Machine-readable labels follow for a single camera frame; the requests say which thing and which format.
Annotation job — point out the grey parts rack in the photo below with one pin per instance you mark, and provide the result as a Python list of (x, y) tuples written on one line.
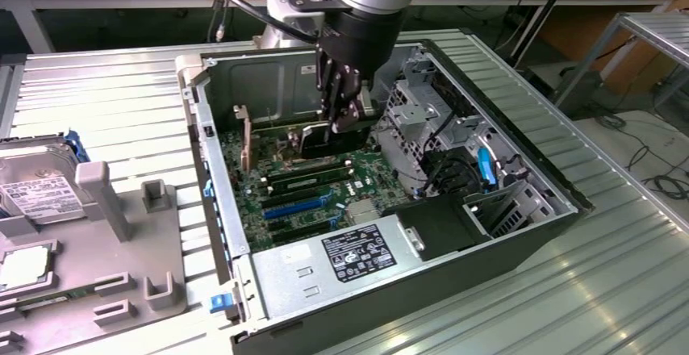
[(107, 258)]

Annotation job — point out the blue case latch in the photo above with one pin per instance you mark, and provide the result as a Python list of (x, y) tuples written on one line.
[(221, 302)]

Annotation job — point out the silver CPU chip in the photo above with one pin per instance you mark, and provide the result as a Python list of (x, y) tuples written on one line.
[(22, 266)]

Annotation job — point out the metal disk bay cage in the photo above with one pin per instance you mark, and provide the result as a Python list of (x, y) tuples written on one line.
[(420, 113)]

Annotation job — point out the silver hard disk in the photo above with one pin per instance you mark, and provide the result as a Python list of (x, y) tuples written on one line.
[(38, 185)]

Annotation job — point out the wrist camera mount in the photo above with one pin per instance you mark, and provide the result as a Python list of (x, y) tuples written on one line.
[(301, 2)]

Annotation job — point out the blue disk bracket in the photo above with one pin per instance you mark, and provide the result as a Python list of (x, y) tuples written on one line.
[(75, 147)]

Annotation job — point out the black plastic shroud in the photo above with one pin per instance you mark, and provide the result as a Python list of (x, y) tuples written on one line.
[(430, 226)]

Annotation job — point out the green motherboard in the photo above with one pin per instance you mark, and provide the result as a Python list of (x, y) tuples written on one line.
[(355, 185)]

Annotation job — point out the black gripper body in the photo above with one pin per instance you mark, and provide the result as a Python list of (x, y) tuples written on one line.
[(361, 40)]

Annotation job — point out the metal frame table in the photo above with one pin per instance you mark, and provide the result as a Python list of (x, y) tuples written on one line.
[(645, 32)]

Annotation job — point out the black slanted pole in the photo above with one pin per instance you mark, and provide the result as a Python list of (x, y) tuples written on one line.
[(544, 12)]

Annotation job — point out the open black PC case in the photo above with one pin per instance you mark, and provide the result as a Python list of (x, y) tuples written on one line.
[(485, 258)]

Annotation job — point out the dark equipment box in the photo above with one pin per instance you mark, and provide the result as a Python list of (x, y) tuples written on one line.
[(560, 88)]

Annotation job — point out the grey power supply unit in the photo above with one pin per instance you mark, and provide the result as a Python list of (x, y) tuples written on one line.
[(301, 274)]

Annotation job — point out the installed green RAM stick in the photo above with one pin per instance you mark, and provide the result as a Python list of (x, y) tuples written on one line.
[(309, 179)]

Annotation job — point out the blue expansion slot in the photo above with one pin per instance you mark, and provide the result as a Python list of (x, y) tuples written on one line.
[(293, 207)]

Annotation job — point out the silver chipset heat sink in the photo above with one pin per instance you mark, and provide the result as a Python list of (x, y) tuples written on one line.
[(363, 210)]

